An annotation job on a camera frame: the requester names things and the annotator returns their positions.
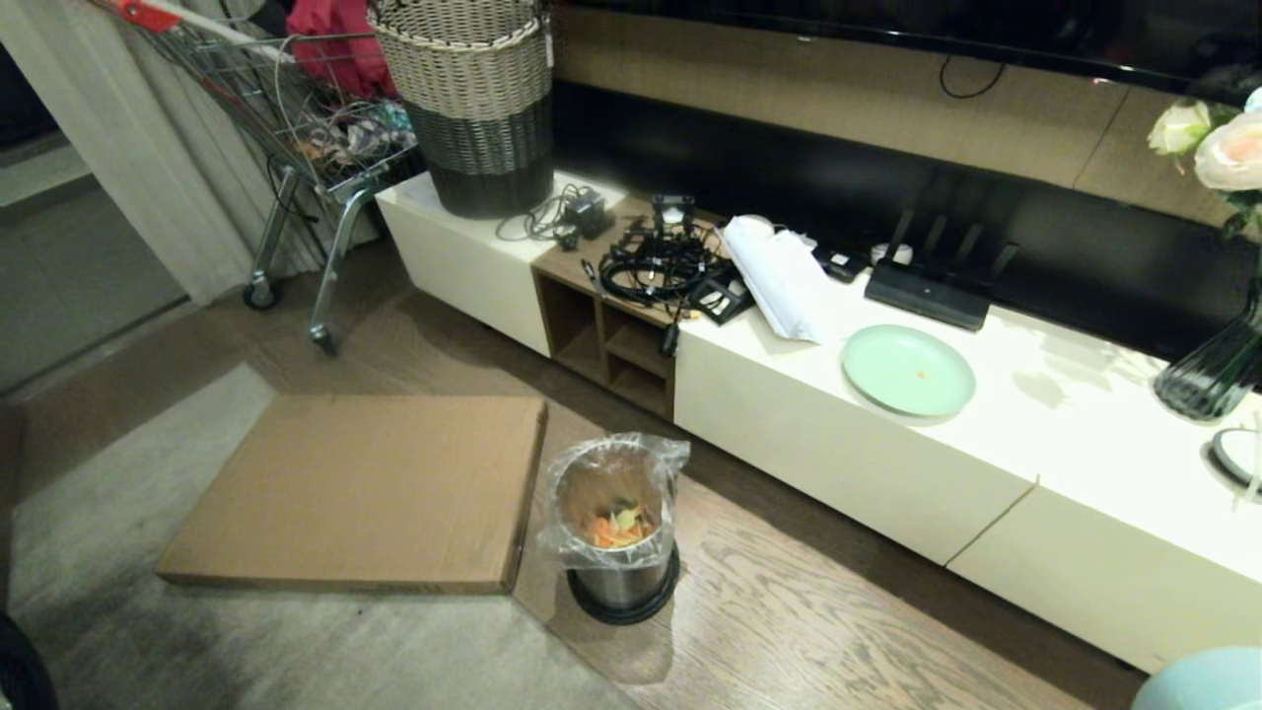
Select orange and green food scraps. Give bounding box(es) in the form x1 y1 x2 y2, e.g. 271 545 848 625
588 506 656 549

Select clear plastic bin liner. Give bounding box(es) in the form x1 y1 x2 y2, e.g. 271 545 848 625
538 432 692 573

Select steel trash bin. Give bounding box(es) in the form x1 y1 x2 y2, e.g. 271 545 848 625
552 441 681 625

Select round dark rimmed dish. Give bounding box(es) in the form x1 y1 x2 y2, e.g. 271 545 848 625
1205 427 1262 489

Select wooden open shelf unit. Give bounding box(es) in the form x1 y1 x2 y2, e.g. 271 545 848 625
530 195 731 423

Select black white remote device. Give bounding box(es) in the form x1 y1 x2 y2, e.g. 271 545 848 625
690 276 756 326

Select black power adapter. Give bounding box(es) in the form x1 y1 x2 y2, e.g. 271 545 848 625
570 187 614 239

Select small black webcam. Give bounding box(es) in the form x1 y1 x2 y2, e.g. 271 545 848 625
650 193 697 234

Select small black box device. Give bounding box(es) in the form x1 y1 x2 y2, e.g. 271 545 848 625
814 246 870 285

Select green round plate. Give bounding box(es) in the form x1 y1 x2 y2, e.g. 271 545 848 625
841 324 977 418

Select flat brown cardboard box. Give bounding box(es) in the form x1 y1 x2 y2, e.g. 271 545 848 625
156 394 548 596

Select woven laundry basket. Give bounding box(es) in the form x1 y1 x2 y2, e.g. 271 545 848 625
368 0 556 220

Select black wifi router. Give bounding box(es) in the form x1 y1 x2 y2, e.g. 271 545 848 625
865 173 1020 332

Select long white tv cabinet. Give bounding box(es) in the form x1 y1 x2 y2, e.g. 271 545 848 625
375 171 1262 675

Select metal shopping cart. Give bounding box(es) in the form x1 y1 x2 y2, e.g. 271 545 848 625
94 0 427 357

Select red cloth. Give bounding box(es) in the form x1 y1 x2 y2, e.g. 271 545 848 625
286 0 398 100

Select black television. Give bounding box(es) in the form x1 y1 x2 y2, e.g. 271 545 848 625
567 0 1262 107

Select beige curtain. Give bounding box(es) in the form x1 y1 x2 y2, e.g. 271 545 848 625
0 0 386 307

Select dark glass vase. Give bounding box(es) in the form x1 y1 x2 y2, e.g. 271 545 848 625
1154 278 1262 423

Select white artificial rose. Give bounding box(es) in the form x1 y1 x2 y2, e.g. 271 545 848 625
1148 100 1213 157

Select pink artificial rose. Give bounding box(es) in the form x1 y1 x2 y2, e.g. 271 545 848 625
1193 108 1262 192

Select light blue round object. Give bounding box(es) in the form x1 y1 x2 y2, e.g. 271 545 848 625
1131 647 1262 710

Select coiled black cable bundle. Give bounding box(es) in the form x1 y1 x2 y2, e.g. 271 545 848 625
598 223 729 305

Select black hanging cable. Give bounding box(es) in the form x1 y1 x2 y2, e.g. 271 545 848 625
938 54 1009 101

